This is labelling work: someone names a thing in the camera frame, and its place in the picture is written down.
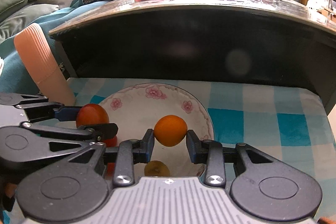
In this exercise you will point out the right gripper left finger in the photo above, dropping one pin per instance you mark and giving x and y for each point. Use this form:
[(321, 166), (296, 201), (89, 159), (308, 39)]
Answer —
[(130, 153)]

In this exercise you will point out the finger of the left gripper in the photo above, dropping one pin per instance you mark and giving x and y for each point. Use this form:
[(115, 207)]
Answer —
[(37, 112), (96, 132)]

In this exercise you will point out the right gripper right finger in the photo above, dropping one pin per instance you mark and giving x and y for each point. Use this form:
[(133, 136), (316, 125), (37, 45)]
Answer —
[(210, 153)]

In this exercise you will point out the large red tomato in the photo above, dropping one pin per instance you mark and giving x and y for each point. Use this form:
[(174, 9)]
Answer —
[(91, 114)]

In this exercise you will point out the orange tangerine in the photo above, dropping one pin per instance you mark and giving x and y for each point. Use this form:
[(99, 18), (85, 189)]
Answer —
[(170, 130)]

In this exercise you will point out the small red cherry tomato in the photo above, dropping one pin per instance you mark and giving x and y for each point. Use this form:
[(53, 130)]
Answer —
[(112, 142)]

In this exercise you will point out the teal blanket with houndstooth trim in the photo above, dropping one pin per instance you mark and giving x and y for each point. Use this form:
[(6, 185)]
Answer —
[(15, 77)]

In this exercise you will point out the white floral porcelain bowl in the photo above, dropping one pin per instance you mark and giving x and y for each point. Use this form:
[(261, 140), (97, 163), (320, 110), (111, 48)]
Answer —
[(169, 111)]

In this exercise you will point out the pink ribbed cylinder cup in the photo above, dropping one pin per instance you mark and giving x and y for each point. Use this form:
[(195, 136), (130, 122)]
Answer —
[(36, 55)]

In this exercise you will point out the blue white checkered tablecloth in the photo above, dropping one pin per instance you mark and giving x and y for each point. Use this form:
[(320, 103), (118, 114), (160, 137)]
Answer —
[(289, 124)]

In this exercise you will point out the dark coffee table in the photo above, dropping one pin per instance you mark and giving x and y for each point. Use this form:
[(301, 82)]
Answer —
[(262, 42)]

